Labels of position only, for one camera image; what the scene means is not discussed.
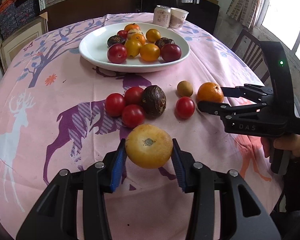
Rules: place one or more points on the orange mandarin front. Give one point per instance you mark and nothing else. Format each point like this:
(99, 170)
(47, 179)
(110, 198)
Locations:
(133, 48)

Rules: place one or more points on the dark wooden chair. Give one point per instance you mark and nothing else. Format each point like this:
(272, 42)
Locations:
(247, 48)

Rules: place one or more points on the large orange mandarin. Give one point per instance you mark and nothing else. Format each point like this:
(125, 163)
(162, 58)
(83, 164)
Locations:
(211, 92)

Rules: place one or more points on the pink drink can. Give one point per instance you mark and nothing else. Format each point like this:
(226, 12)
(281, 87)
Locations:
(162, 16)

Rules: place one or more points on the small green kiwi fruit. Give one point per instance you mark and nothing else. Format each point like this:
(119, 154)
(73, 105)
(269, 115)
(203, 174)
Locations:
(184, 88)

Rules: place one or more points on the yellow striped pepino melon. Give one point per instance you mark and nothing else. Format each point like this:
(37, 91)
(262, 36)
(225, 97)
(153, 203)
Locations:
(132, 32)

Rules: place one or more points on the small orange tomato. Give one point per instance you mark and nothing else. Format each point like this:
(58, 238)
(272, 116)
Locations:
(153, 35)

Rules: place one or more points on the dark wooden cabinet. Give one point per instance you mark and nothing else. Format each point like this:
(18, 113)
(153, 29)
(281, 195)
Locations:
(202, 13)

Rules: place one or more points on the person right hand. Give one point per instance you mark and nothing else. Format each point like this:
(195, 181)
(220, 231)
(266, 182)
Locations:
(287, 143)

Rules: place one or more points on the dark purple passion fruit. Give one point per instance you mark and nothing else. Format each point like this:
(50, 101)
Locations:
(153, 101)

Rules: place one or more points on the large dark red plum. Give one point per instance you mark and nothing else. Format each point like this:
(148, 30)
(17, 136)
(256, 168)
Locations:
(170, 52)

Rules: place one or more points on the patterned curtain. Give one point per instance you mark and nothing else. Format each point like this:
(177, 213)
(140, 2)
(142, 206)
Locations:
(244, 11)

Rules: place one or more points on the small orange mandarin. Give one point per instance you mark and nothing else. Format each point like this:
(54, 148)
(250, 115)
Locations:
(131, 26)

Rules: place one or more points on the yellow orange tomato front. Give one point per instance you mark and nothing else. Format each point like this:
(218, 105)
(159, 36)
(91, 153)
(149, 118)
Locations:
(149, 52)

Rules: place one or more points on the framed picture on floor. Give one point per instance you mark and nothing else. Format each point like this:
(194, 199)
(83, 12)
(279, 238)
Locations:
(10, 47)

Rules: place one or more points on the white paper cup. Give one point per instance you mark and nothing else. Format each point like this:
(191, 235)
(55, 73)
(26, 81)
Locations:
(178, 17)

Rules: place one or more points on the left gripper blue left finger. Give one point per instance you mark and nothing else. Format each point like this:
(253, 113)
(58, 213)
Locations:
(54, 215)

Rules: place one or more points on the purple passion fruit front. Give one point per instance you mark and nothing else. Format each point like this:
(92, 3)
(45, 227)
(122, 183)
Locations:
(163, 41)

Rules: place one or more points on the red cherry tomato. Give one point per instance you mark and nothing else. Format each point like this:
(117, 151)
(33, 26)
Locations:
(114, 104)
(133, 115)
(133, 96)
(123, 34)
(185, 107)

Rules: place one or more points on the purple passion fruit large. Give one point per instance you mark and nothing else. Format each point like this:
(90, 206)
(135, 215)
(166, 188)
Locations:
(115, 39)

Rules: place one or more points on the white oval plate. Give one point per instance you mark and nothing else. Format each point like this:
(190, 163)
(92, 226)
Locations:
(94, 49)

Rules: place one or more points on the small dark red plum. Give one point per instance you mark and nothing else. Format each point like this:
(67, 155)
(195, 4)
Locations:
(117, 53)

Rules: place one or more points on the orange mandarin back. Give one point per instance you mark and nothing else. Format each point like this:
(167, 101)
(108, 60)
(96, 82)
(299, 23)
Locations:
(139, 37)

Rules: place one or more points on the yellow round melon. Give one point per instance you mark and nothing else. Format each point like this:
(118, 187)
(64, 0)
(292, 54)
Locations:
(148, 146)

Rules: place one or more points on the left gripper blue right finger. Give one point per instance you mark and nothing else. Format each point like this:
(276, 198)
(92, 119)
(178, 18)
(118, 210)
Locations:
(242, 214)

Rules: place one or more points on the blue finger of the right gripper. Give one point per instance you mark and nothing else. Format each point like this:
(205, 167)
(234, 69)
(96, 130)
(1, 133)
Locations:
(219, 109)
(252, 93)

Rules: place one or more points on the pink deer print tablecloth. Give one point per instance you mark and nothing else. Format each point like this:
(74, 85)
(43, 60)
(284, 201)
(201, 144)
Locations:
(52, 116)

